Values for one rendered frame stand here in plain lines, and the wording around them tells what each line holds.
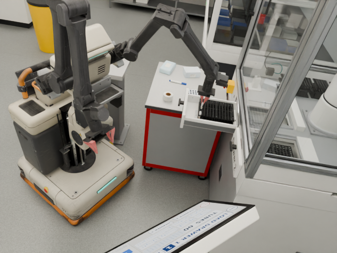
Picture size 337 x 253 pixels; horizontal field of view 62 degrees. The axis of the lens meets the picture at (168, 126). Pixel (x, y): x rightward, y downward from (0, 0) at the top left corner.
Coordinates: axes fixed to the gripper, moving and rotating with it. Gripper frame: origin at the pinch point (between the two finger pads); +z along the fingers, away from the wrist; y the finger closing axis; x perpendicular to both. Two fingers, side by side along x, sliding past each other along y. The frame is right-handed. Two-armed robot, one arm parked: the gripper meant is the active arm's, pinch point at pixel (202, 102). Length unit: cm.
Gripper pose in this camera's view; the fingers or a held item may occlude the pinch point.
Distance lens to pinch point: 171.1
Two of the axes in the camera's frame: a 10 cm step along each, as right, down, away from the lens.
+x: -1.8, 6.6, -7.3
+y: -9.7, -2.3, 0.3
